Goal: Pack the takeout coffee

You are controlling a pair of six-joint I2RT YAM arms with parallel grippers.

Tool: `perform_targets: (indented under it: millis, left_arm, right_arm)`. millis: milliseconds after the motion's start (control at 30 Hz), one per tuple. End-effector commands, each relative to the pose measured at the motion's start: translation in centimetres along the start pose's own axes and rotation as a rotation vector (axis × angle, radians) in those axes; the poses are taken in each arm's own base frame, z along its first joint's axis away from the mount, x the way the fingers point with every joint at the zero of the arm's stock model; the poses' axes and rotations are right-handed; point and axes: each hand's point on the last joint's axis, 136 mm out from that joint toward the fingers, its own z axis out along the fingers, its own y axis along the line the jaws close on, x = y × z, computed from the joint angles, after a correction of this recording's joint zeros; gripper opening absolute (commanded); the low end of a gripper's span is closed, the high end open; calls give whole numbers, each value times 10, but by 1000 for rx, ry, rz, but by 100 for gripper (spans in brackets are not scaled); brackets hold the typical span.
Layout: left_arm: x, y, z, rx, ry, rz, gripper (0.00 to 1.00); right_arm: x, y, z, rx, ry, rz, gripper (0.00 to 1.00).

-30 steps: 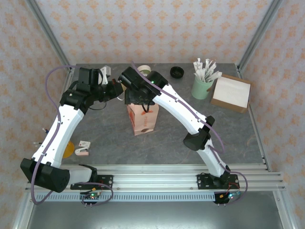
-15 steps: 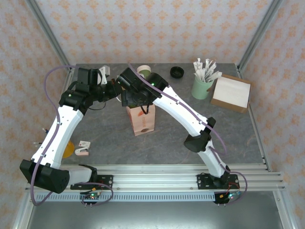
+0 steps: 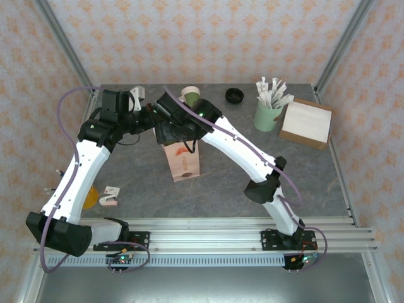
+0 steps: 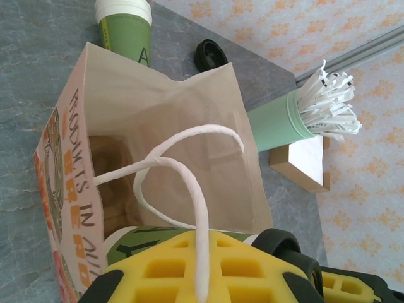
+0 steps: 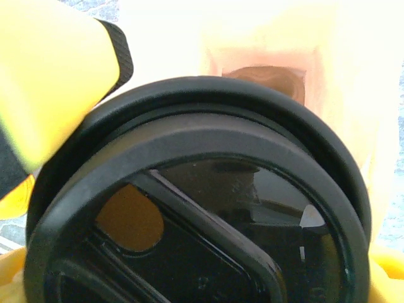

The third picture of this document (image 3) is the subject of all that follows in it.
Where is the pink printed paper bag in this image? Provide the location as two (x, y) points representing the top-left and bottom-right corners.
(154, 126), (201, 183)

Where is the black plastic cup lid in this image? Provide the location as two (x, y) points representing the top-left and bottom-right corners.
(225, 87), (246, 104)

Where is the mint green holder cup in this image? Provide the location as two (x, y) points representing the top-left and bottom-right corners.
(254, 99), (284, 133)

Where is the yellow pen cup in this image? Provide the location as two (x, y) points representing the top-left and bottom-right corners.
(82, 186), (96, 210)

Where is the paper-wrapped straw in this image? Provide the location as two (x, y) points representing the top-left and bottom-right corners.
(279, 93), (295, 110)
(276, 80), (288, 107)
(270, 77), (279, 105)
(256, 76), (269, 98)

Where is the brown cardboard napkin box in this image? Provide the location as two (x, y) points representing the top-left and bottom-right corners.
(278, 97), (334, 151)

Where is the white paper napkin stack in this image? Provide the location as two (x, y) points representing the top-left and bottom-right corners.
(282, 100), (332, 143)

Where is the small circuit board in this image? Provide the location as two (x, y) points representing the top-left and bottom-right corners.
(105, 254), (135, 266)
(290, 254), (319, 266)

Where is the aluminium table side rail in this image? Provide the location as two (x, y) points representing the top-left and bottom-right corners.
(315, 91), (360, 227)
(50, 88), (99, 228)

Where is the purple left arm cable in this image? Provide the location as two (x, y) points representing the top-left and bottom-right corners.
(39, 85), (151, 275)

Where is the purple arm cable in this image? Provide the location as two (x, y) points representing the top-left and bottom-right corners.
(163, 87), (330, 273)
(39, 85), (151, 275)

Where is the aluminium frame post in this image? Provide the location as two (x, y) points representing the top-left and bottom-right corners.
(33, 0), (97, 98)
(314, 0), (376, 95)

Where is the aluminium mounting rail beam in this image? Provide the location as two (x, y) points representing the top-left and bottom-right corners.
(33, 217), (379, 253)

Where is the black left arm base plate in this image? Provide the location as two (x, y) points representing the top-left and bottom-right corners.
(93, 231), (151, 253)

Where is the slotted grey cable duct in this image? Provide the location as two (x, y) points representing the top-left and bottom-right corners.
(47, 256), (290, 267)

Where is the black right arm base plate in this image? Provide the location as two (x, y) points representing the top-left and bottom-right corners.
(260, 230), (316, 253)

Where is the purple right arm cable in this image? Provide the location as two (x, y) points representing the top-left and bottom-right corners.
(163, 87), (330, 273)

